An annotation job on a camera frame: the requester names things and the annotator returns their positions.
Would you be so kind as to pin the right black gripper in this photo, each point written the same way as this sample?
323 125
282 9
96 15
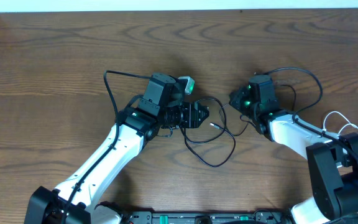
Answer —
238 100

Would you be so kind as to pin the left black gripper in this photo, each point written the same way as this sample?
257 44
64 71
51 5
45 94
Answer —
191 114

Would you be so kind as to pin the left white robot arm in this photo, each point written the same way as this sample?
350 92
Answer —
75 199

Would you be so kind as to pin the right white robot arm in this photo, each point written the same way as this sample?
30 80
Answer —
332 158

